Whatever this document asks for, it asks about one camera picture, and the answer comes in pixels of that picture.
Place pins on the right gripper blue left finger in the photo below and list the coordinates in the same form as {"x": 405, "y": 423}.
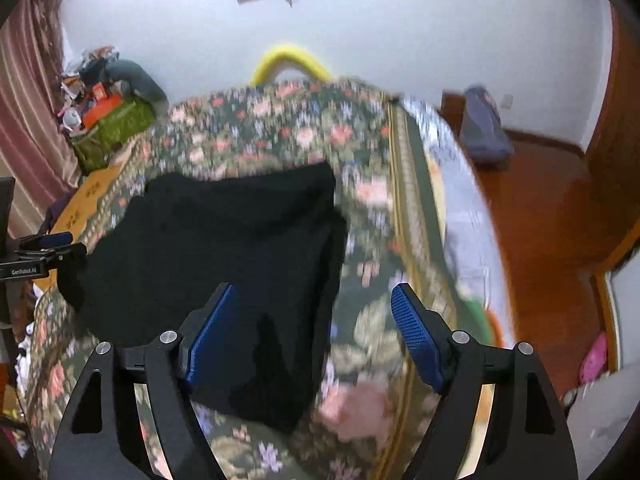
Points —
{"x": 202, "y": 334}

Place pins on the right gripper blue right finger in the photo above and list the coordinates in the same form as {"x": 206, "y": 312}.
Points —
{"x": 425, "y": 335}

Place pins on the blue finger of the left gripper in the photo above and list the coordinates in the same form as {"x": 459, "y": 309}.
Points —
{"x": 54, "y": 240}

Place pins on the black printed t-shirt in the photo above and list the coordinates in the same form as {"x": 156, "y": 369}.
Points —
{"x": 277, "y": 239}

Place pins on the wooden carved bedside table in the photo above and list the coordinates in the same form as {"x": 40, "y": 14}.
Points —
{"x": 80, "y": 209}

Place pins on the floral bedspread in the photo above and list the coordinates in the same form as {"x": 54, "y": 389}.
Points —
{"x": 91, "y": 404}

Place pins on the pink striped curtain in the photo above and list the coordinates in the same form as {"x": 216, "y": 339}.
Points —
{"x": 33, "y": 151}

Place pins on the green storage bag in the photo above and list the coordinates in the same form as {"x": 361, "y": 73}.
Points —
{"x": 96, "y": 147}

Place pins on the white checked bed sheet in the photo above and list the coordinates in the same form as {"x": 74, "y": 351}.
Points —
{"x": 471, "y": 248}

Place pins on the orange red box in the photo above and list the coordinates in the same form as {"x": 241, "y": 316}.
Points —
{"x": 98, "y": 102}

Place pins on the pink slipper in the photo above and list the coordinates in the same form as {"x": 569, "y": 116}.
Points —
{"x": 596, "y": 360}

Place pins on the purple bag on floor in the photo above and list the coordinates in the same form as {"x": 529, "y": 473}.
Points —
{"x": 481, "y": 132}

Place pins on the yellow curved headboard pad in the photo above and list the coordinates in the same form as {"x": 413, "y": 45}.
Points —
{"x": 288, "y": 56}

